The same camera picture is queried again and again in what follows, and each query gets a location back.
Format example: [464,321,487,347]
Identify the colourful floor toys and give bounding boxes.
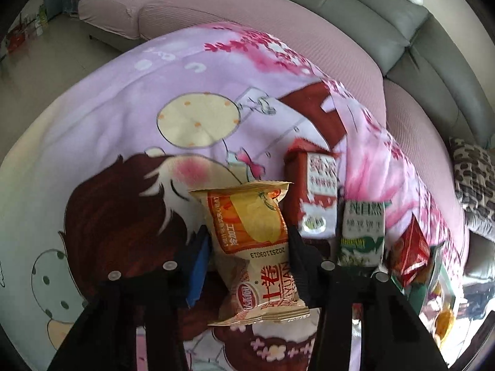
[0,4,51,57]

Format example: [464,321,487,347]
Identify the green white biscuit packet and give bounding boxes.
[336,198,387,268]

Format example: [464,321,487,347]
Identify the grey-green sofa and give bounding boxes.
[73,0,495,290]

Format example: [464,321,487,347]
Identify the beige swiss roll packet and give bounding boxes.
[188,180,311,327]

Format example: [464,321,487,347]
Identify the red flower snack packet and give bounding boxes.
[388,214,432,287]

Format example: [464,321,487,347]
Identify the black white patterned pillow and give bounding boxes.
[449,137,495,217]

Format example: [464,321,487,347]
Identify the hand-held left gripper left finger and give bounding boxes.
[48,225,211,371]

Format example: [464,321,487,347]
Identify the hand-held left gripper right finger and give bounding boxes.
[287,226,449,371]

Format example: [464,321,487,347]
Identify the pink sofa cover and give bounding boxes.
[78,0,465,217]

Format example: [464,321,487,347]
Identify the pink printed blanket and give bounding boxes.
[0,21,468,371]

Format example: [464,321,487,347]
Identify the red white biscuit packet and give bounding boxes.
[283,138,342,240]

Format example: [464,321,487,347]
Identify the plain grey pillow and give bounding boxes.
[466,212,495,242]

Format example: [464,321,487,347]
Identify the round golden pastry packet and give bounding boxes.
[429,297,459,346]

